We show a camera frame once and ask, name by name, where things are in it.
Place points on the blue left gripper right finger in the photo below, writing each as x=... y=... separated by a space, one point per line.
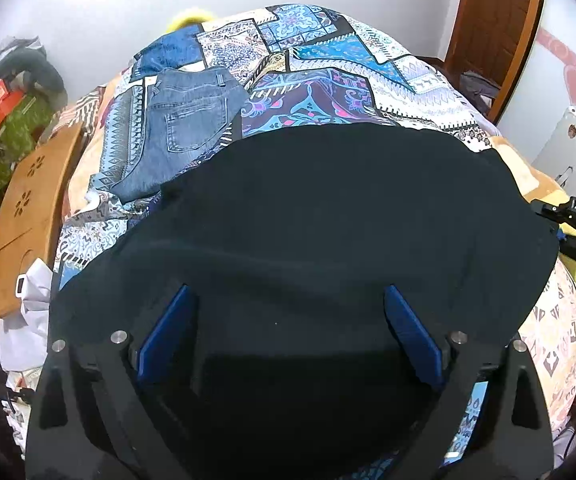
x=420 y=348

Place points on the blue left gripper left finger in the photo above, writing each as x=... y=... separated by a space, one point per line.
x=174 y=325

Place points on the black pants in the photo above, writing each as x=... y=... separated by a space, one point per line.
x=289 y=240

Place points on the white cabinet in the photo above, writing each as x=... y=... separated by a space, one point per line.
x=558 y=157

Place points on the white cloth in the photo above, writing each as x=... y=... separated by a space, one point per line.
x=24 y=332

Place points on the wooden lap desk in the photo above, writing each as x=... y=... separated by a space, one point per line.
x=30 y=215

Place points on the folded blue jeans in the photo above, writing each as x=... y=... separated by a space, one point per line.
x=185 y=116

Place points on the brown wooden door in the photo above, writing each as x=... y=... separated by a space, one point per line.
x=492 y=38

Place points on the green patterned storage bag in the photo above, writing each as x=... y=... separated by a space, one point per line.
x=19 y=132

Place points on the orange box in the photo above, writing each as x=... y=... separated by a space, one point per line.
x=9 y=103

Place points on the blue patchwork bedspread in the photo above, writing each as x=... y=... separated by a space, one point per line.
x=308 y=66

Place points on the yellow plush item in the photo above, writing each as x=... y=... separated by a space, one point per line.
x=193 y=17

